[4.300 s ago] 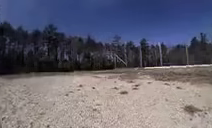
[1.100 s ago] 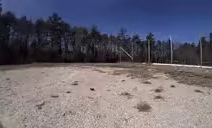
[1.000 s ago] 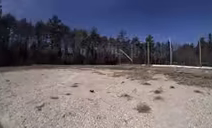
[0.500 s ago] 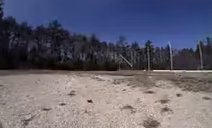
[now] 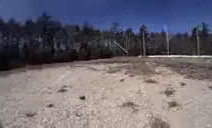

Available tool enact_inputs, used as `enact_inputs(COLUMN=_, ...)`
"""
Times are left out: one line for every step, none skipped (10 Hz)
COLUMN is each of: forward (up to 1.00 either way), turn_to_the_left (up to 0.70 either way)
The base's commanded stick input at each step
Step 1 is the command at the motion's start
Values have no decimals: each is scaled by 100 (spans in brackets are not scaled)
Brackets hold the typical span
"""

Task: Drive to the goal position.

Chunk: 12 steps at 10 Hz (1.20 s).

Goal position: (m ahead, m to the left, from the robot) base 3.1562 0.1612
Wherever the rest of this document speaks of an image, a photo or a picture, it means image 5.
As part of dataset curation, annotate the pale gravel ground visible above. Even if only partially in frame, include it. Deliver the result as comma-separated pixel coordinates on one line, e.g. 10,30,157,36
0,55,212,128

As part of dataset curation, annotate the pale tree trunk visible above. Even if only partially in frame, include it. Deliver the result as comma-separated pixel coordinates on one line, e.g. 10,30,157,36
165,30,170,56
195,27,201,56
141,30,147,57

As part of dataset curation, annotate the wood of tall trees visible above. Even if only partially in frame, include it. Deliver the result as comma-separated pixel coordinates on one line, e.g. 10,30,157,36
0,12,212,72

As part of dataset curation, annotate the grey road strip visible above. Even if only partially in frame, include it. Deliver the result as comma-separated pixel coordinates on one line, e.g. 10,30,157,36
140,54,212,59

